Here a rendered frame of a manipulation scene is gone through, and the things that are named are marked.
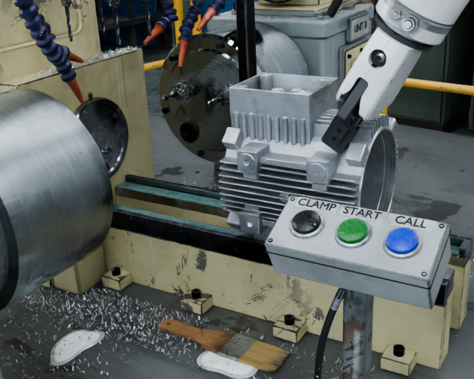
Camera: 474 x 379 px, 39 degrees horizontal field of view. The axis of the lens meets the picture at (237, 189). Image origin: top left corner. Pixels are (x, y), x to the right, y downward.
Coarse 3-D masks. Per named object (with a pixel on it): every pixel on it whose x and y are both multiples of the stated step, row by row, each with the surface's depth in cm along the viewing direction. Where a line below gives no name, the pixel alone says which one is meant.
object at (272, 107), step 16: (256, 80) 97; (272, 80) 98; (288, 80) 97; (304, 80) 96; (320, 80) 95; (336, 80) 93; (240, 96) 91; (256, 96) 89; (272, 96) 88; (288, 96) 87; (304, 96) 86; (320, 96) 89; (240, 112) 92; (256, 112) 90; (272, 112) 89; (288, 112) 88; (304, 112) 87; (320, 112) 89; (240, 128) 93; (256, 128) 91; (272, 128) 90; (288, 128) 89; (304, 128) 87; (304, 144) 88
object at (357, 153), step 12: (228, 132) 92; (240, 132) 91; (396, 132) 94; (228, 144) 91; (240, 144) 92; (348, 144) 84; (360, 144) 83; (348, 156) 83; (360, 156) 82; (228, 216) 96; (240, 228) 96
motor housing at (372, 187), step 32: (320, 128) 88; (384, 128) 89; (224, 160) 92; (288, 160) 87; (384, 160) 97; (224, 192) 93; (256, 192) 90; (288, 192) 87; (320, 192) 85; (352, 192) 84; (384, 192) 98
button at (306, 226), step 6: (306, 210) 69; (294, 216) 69; (300, 216) 69; (306, 216) 68; (312, 216) 68; (318, 216) 68; (294, 222) 68; (300, 222) 68; (306, 222) 68; (312, 222) 68; (318, 222) 68; (294, 228) 68; (300, 228) 68; (306, 228) 67; (312, 228) 67
